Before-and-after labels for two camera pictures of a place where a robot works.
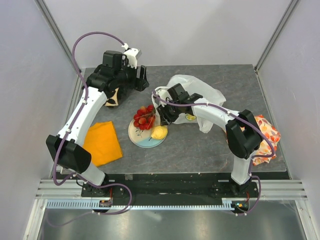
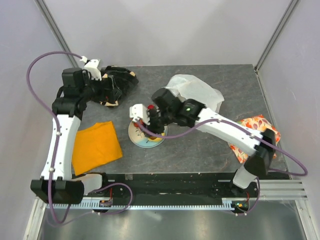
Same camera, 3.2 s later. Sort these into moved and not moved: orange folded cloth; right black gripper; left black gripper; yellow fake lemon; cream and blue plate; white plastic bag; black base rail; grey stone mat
Moved: right black gripper; yellow fake lemon; left black gripper
Not moved: cream and blue plate; orange folded cloth; black base rail; white plastic bag; grey stone mat
